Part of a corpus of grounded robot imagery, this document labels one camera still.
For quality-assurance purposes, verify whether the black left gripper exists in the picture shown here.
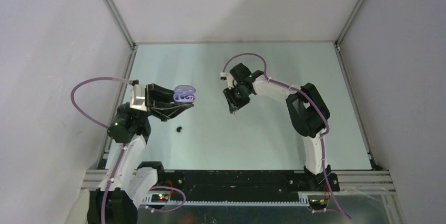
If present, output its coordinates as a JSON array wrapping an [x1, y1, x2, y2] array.
[[116, 83, 193, 123]]

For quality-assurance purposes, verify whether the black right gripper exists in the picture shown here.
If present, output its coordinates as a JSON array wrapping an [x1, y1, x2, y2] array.
[[224, 84, 251, 114]]

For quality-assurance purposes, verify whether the purple earbud charging case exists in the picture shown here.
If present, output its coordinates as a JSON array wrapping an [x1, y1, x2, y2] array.
[[173, 85, 196, 104]]

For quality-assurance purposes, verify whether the purple wireless earbud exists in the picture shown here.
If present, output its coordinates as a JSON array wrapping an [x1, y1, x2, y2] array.
[[179, 94, 195, 103]]

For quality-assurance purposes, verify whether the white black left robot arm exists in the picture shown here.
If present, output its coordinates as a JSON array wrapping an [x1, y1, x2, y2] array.
[[86, 80, 196, 223]]

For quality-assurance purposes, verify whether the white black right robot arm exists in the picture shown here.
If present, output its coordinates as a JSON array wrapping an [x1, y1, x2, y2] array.
[[220, 63, 332, 192]]

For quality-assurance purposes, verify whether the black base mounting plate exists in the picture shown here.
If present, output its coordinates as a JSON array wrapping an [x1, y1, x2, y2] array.
[[156, 170, 340, 201]]

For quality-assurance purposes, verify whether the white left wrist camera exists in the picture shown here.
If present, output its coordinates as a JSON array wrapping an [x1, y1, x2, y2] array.
[[129, 84, 148, 112]]

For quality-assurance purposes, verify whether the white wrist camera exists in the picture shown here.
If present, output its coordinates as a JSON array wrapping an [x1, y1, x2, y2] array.
[[129, 84, 148, 112], [220, 72, 237, 89]]

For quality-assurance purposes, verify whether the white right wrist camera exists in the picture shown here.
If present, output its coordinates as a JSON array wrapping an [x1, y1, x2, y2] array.
[[220, 72, 237, 89]]

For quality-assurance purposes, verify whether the grey slotted cable duct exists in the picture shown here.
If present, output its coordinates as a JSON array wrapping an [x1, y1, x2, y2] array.
[[140, 193, 310, 208]]

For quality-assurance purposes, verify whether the aluminium frame post right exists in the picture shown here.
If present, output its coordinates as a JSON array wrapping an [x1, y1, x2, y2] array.
[[334, 0, 366, 52]]

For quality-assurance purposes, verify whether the aluminium frame post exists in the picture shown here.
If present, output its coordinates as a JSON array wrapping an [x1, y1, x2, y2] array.
[[334, 0, 366, 52], [103, 0, 136, 49]]

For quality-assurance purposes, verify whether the aluminium frame post left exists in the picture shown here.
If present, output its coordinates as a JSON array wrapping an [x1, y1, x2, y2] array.
[[103, 0, 136, 49]]

